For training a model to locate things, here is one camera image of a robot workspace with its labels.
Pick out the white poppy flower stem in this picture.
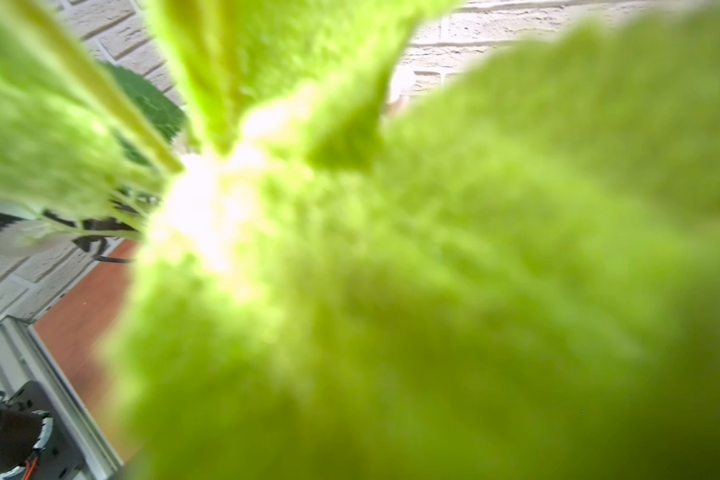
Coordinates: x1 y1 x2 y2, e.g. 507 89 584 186
0 1 720 479

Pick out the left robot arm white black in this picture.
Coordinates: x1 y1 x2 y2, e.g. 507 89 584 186
0 213 142 479

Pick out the aluminium mounting rail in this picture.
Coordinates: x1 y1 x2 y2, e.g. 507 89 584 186
0 316 123 479

